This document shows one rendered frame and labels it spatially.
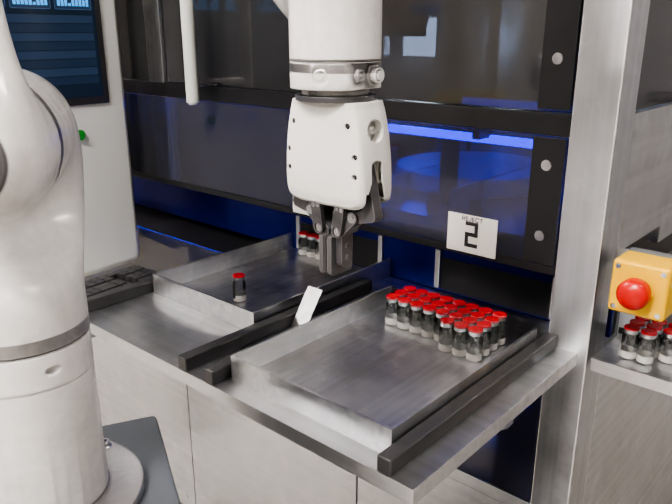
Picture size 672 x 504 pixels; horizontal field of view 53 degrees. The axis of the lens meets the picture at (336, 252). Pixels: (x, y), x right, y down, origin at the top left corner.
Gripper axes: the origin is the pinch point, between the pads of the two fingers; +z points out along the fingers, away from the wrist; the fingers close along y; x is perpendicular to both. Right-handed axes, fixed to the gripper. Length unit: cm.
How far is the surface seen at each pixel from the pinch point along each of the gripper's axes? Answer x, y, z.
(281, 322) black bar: -16.8, 26.1, 21.0
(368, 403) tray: -8.8, 2.6, 22.2
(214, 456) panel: -39, 75, 79
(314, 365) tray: -11.7, 14.3, 22.2
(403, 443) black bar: -2.6, -7.1, 20.4
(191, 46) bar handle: -33, 65, -18
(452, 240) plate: -39.1, 10.5, 10.0
